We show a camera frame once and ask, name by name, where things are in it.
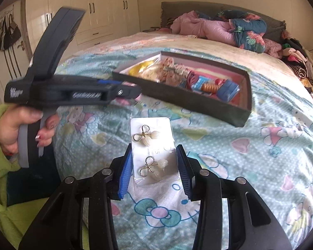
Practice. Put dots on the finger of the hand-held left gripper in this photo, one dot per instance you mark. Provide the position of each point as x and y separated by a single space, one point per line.
127 92
108 82

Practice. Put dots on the cream wardrobe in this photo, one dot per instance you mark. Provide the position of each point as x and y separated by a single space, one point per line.
94 7

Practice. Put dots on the person's left forearm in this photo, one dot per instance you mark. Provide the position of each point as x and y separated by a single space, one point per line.
0 166

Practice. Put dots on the small blue box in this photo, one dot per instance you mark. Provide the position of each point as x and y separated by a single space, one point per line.
228 89

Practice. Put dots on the dark cloth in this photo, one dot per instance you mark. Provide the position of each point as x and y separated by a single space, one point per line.
34 182

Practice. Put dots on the maroon hair claw clip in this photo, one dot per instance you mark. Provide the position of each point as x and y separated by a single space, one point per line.
191 82

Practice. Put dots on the beige bedspread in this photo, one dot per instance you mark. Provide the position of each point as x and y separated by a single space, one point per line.
151 40

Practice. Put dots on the hanging bags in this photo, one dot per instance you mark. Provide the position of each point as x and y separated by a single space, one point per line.
9 32

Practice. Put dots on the green fleece clothing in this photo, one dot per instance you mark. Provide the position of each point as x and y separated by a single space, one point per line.
7 213

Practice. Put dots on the yellow packet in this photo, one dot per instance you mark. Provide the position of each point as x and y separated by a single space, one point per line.
138 69

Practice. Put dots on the person's left hand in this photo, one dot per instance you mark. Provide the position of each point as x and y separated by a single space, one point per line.
9 132

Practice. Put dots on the light blue packet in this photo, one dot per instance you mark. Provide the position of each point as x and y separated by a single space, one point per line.
198 83

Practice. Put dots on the pile of clothes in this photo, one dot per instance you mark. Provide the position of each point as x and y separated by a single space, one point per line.
305 62

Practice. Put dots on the pink clothes bundle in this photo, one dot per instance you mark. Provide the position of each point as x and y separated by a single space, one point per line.
203 28

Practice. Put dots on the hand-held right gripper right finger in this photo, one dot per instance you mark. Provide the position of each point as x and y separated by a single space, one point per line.
184 172

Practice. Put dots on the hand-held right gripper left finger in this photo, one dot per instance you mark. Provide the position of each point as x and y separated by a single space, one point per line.
125 177

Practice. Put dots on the bow pearl earrings card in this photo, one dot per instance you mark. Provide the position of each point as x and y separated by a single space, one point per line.
151 135

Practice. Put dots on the pink sheer hair bow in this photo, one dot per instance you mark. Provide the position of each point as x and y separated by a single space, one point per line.
169 69

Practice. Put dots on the grey headboard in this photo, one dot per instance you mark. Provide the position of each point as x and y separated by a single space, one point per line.
172 10

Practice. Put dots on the dark cardboard box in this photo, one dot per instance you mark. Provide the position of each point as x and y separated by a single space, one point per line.
198 104

